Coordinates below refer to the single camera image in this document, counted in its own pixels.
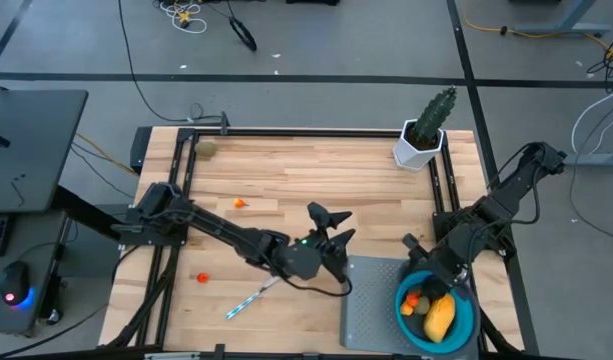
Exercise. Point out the green cactus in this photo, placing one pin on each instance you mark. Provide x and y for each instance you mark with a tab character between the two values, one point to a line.
436	112

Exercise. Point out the grey desk leg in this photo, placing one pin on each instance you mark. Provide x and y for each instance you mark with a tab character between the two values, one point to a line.
561	25

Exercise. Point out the yellow mango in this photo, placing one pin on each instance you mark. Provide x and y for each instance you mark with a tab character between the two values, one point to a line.
438	318

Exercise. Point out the silver metal bracket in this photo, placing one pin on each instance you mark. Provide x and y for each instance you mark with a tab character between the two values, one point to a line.
171	356

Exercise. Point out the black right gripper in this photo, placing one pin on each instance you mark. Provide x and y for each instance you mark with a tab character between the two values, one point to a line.
443	262

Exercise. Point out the grey perforated metal shelf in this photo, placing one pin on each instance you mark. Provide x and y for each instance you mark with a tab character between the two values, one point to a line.
371	310

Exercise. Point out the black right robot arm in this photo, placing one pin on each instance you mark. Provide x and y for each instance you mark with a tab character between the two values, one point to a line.
511	190

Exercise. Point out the grey desk foot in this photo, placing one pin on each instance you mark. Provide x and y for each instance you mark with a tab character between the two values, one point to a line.
593	159

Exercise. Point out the black side desk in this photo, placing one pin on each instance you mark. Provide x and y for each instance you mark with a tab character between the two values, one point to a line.
31	150

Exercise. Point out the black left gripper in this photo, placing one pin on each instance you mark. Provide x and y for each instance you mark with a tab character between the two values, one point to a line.
301	257

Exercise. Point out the black computer mouse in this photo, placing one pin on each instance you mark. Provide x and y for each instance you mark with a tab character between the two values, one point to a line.
13	282

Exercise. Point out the black clamp post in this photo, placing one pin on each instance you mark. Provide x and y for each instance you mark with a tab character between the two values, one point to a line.
224	122
219	351

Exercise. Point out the white hexagonal plant pot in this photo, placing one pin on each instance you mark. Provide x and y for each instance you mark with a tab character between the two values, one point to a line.
411	155

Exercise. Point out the tan round fruit green stem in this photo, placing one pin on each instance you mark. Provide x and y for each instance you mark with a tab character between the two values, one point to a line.
206	149

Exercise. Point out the small red round fruit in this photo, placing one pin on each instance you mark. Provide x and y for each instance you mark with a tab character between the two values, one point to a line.
202	277

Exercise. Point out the blue collapsible bowl grey rim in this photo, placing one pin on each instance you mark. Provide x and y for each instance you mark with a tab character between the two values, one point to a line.
463	325

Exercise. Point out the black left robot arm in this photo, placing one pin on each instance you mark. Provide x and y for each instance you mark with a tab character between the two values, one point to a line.
211	225

